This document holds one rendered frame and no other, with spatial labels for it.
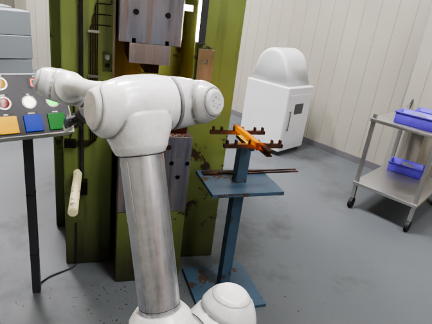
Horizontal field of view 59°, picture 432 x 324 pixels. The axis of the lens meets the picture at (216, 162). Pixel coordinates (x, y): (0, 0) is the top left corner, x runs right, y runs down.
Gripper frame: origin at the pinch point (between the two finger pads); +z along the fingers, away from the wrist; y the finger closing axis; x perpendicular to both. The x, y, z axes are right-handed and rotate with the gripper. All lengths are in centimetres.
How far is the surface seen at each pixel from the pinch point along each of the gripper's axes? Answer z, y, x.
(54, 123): 12.5, 0.6, 5.6
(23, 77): 12.5, -7.4, 27.4
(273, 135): 119, 307, -8
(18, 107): 13.9, -12.4, 14.7
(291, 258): 19, 143, -108
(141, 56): -9, 42, 28
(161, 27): -21, 49, 38
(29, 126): 13.6, -10.0, 5.6
